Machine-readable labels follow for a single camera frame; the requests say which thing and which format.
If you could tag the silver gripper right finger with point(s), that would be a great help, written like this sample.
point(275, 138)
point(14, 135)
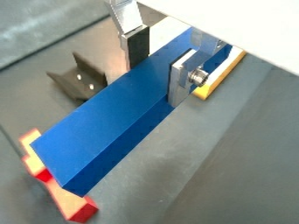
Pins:
point(187, 70)

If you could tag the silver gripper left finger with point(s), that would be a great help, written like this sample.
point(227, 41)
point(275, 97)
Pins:
point(133, 31)

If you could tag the blue long block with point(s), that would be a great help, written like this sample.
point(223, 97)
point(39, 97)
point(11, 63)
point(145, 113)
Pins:
point(87, 143)

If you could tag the yellow slotted board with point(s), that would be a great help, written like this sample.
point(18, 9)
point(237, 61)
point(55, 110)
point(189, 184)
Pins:
point(221, 73)

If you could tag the black U-shaped block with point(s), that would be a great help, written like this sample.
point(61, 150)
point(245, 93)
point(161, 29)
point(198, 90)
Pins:
point(83, 81)

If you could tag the red cross-shaped block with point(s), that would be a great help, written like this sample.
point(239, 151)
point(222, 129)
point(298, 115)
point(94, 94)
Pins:
point(77, 208)

